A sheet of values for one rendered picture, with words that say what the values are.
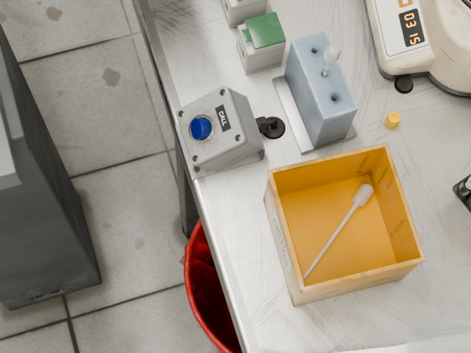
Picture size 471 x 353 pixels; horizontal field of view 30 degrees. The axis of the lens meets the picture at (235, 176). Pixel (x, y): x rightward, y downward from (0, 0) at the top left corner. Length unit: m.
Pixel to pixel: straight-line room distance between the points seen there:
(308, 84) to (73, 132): 1.10
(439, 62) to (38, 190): 0.57
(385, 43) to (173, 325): 0.97
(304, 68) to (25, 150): 0.36
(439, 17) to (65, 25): 1.25
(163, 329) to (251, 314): 0.89
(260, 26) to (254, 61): 0.05
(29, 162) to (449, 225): 0.52
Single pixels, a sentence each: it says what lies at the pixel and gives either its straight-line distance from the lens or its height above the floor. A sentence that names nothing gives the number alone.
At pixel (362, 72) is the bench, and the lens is 1.09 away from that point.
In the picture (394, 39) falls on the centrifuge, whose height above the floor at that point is 0.92.
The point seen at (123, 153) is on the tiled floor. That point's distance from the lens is 1.97.
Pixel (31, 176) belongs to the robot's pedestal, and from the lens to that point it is 1.19.
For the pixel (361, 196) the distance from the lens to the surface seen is 1.01.
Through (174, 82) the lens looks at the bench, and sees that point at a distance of 1.07.
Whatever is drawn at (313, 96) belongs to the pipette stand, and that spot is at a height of 0.97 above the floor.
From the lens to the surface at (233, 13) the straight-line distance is 1.06.
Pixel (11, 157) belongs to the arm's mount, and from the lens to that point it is 1.01.
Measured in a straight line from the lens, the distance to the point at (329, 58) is 0.92.
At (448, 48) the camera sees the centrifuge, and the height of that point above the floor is 0.97.
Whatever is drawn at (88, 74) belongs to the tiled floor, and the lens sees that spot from 2.05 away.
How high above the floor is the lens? 1.85
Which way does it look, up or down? 72 degrees down
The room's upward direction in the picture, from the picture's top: 7 degrees clockwise
